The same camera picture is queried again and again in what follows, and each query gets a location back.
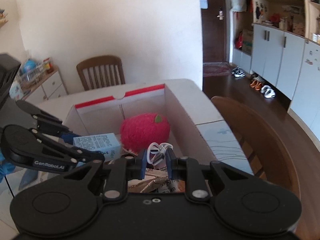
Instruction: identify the white drawer side cabinet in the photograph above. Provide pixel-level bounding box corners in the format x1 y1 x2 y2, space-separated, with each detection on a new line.
23 66 68 105

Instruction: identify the white usb cable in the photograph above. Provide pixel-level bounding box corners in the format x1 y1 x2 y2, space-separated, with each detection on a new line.
146 142 174 166

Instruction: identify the black white sneakers pair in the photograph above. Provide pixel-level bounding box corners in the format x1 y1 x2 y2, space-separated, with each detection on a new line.
232 67 246 78

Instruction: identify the hanging tote bag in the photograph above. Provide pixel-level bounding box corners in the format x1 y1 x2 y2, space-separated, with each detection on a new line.
231 0 247 12

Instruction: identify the blue globe toy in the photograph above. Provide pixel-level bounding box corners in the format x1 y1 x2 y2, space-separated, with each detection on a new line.
21 59 37 74

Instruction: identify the patterned door mat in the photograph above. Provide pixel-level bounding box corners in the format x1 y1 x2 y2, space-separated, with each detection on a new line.
203 62 233 77

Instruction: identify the orange shoes pair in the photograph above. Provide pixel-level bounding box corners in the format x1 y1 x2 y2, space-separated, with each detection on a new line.
250 80 263 91

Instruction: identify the small light blue carton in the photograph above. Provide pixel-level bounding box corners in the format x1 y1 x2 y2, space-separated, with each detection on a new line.
73 133 121 161

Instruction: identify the red cardboard shoe box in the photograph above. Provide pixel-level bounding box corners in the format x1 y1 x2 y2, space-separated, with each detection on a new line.
4 78 254 196

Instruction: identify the light blue cupboard unit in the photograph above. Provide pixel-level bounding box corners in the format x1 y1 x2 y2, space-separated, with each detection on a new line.
232 24 319 138

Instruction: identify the clear plastic container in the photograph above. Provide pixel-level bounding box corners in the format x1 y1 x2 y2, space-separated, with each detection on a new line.
21 64 46 82

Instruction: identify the brown wooden chair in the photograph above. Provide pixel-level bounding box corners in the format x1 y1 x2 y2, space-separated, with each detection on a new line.
211 96 301 198
76 55 125 90

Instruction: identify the blue patterned tissue box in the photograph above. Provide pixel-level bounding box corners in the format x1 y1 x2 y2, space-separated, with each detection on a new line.
9 80 24 100

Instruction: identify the dark wooden door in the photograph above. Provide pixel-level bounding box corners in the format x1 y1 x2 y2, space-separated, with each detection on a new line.
200 0 227 63

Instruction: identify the pink fluffy strawberry plush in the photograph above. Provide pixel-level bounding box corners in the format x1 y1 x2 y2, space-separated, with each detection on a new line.
120 113 170 153

